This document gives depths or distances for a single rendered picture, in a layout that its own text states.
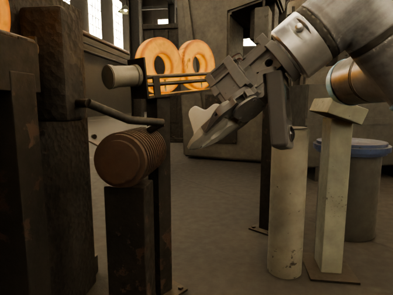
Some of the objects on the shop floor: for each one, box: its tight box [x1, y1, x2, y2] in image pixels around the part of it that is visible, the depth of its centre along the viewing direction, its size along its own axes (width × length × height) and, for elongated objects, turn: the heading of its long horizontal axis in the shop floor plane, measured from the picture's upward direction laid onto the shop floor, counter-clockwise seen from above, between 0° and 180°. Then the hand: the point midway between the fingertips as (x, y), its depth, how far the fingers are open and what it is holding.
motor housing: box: [94, 126, 166, 295], centre depth 80 cm, size 13×22×54 cm
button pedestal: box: [302, 98, 368, 285], centre depth 105 cm, size 16×24×62 cm
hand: (196, 147), depth 51 cm, fingers closed
